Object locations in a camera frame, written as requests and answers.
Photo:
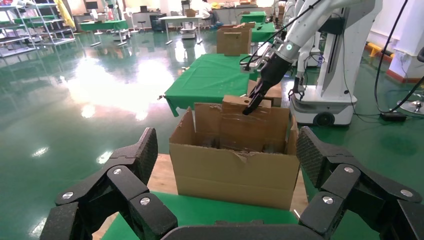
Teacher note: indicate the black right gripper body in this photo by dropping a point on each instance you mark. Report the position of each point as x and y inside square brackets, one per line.
[275, 71]

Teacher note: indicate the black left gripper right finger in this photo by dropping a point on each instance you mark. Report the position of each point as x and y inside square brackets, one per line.
[348, 185]

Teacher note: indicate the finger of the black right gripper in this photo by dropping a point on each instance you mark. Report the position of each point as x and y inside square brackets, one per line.
[254, 101]

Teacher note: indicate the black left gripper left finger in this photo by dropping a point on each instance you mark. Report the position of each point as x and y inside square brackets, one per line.
[116, 185]

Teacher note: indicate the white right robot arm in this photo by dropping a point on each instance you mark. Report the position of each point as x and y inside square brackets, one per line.
[308, 23]

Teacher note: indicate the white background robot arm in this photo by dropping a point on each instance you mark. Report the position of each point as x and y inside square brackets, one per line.
[306, 59]

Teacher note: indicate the tall cardboard carton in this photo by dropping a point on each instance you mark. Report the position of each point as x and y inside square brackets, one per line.
[233, 41]

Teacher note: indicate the large open cardboard carton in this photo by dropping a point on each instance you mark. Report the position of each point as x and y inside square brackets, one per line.
[232, 175]

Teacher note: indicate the green covered background table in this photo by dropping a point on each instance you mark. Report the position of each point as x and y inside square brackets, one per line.
[102, 25]
[253, 17]
[265, 33]

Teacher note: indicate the white robot body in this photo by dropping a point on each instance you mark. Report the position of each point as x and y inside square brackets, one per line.
[334, 66]

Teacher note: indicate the black power adapter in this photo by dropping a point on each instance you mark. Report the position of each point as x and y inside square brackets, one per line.
[392, 116]

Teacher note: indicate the person in white shirt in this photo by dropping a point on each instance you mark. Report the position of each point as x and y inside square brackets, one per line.
[207, 11]

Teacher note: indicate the green work table cloth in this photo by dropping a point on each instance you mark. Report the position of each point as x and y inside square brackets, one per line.
[205, 212]

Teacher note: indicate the yellow floor bumper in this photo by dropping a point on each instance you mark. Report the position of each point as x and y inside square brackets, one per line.
[374, 49]

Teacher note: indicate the round silver stand base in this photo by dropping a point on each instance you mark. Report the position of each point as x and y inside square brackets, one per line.
[414, 106]

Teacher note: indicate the white background table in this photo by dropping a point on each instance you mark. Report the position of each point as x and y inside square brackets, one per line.
[180, 18]

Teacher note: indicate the metal shelf rack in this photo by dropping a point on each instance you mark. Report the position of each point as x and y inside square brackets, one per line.
[61, 40]
[13, 51]

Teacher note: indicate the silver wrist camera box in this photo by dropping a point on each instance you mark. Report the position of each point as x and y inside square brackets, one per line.
[253, 66]

